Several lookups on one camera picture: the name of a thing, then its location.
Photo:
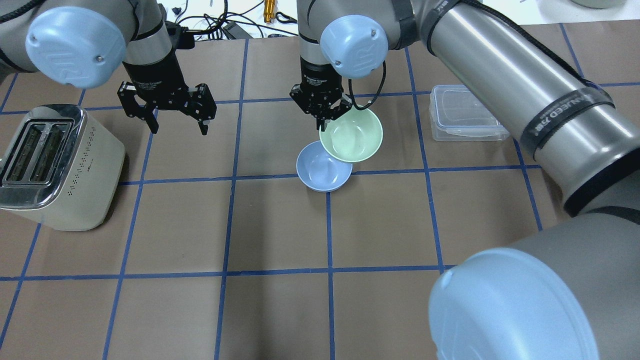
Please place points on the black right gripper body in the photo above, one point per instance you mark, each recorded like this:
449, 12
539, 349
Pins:
316, 80

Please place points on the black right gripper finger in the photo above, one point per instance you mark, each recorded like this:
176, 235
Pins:
322, 117
343, 106

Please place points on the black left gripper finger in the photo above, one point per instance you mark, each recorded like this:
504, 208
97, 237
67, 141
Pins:
201, 106
127, 94

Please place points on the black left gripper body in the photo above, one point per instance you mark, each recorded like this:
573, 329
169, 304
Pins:
156, 76

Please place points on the green bowl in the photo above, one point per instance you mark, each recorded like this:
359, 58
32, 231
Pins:
354, 137

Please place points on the blue bowl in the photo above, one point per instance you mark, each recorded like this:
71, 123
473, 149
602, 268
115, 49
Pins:
320, 171

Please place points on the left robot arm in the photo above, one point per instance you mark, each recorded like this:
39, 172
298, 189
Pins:
82, 42

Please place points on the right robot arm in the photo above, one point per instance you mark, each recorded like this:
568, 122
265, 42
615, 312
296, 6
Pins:
569, 292

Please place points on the black power adapter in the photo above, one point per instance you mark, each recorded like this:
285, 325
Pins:
233, 31

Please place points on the cream silver toaster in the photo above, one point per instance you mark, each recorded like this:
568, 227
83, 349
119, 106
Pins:
61, 168

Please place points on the clear plastic lidded container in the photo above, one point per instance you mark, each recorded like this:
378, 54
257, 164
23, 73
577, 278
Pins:
456, 115

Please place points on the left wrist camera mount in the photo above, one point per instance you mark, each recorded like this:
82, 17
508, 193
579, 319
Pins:
179, 37

